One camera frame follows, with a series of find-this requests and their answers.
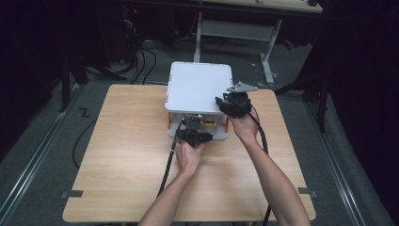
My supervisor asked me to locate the person's right hand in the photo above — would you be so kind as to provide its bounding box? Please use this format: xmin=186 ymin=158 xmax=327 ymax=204
xmin=227 ymin=110 xmax=262 ymax=145

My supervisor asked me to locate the black metal stand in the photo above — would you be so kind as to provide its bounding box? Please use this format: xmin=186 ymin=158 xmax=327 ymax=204
xmin=58 ymin=51 xmax=128 ymax=114
xmin=274 ymin=73 xmax=331 ymax=134

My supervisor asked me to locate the white two-tier shoe rack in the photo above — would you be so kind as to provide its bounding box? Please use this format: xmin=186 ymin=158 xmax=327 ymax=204
xmin=164 ymin=61 xmax=234 ymax=141

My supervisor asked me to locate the left hand-held gripper black cable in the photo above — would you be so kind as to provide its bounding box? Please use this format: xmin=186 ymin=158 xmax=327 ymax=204
xmin=157 ymin=120 xmax=185 ymax=198

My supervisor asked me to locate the bundle of black floor cables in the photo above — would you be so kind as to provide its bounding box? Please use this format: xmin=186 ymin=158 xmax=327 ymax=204
xmin=118 ymin=17 xmax=158 ymax=86

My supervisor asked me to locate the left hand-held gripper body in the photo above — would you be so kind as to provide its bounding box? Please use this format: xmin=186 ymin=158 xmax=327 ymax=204
xmin=177 ymin=114 xmax=207 ymax=149

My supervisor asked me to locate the person's left hand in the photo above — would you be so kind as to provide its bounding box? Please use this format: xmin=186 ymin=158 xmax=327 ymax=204
xmin=174 ymin=139 xmax=206 ymax=175

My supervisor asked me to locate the thin black floor cable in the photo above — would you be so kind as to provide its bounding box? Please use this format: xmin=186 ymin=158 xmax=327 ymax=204
xmin=72 ymin=117 xmax=98 ymax=170

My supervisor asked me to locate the hand-held gripper black cable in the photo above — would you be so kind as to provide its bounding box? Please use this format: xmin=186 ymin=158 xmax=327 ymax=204
xmin=248 ymin=105 xmax=273 ymax=226
xmin=157 ymin=120 xmax=185 ymax=198

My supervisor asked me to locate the right hand-held gripper black cable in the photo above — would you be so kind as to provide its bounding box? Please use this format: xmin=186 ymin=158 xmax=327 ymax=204
xmin=248 ymin=105 xmax=273 ymax=226

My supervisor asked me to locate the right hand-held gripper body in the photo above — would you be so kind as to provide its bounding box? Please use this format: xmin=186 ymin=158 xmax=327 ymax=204
xmin=219 ymin=82 xmax=259 ymax=120

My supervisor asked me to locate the grey tape strip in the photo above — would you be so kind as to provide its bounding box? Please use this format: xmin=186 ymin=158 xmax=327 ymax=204
xmin=296 ymin=186 xmax=318 ymax=199
xmin=59 ymin=189 xmax=85 ymax=200

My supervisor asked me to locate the small red object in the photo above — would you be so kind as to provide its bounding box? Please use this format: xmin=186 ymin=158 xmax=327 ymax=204
xmin=282 ymin=39 xmax=296 ymax=52

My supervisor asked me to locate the metal floor rail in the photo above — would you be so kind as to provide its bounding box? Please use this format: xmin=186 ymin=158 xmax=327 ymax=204
xmin=0 ymin=84 xmax=83 ymax=218
xmin=304 ymin=100 xmax=369 ymax=226

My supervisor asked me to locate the wooden desk with white legs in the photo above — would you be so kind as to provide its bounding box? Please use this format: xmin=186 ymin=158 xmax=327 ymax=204
xmin=191 ymin=0 xmax=324 ymax=87

